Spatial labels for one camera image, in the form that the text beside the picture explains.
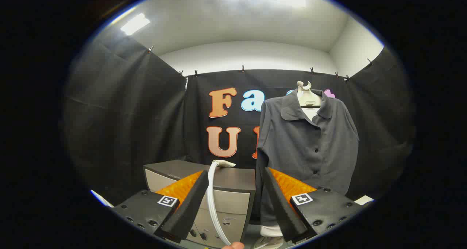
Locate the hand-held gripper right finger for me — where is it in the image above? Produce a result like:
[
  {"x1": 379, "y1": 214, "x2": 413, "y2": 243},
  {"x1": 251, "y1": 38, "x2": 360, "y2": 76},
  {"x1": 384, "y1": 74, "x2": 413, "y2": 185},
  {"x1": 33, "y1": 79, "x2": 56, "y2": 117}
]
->
[{"x1": 263, "y1": 167, "x2": 365, "y2": 243}]

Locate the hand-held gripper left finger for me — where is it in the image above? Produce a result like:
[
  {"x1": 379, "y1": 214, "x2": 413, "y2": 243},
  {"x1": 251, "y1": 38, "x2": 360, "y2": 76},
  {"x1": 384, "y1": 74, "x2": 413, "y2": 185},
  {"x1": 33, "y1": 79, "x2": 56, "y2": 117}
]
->
[{"x1": 111, "y1": 170, "x2": 210, "y2": 244}]

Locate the dark grey button shirt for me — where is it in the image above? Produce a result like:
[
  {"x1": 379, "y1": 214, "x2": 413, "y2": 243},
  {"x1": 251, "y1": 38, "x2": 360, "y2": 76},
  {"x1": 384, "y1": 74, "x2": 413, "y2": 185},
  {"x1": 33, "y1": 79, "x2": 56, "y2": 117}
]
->
[{"x1": 254, "y1": 89, "x2": 360, "y2": 227}]

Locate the grey cabinet with dark top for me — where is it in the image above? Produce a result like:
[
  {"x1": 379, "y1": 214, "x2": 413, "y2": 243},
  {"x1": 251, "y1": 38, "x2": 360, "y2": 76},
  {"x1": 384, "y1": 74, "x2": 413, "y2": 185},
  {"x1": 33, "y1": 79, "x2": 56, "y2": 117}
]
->
[{"x1": 143, "y1": 160, "x2": 256, "y2": 248}]

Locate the black backdrop cloth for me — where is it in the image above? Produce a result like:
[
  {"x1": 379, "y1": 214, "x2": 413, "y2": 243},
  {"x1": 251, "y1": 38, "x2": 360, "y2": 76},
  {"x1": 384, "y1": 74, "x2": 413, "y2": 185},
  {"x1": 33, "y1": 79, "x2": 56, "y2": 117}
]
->
[{"x1": 62, "y1": 34, "x2": 416, "y2": 206}]

